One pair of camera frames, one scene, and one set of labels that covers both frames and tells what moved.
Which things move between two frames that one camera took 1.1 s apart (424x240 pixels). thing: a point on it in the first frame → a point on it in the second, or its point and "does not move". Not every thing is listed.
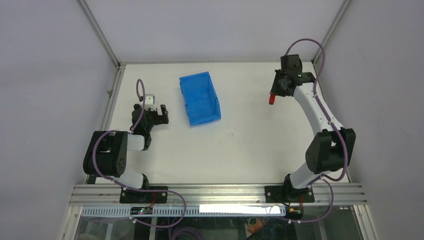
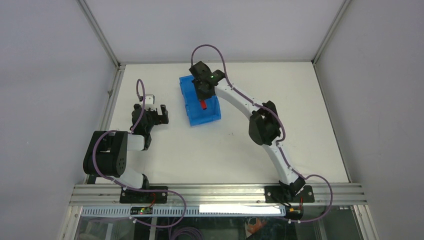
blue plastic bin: (200, 99) does not move
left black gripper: (162, 119) does not move
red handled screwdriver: (272, 99) → (203, 104)
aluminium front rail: (220, 195) does not move
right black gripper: (274, 90) → (201, 96)
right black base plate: (288, 194) does not move
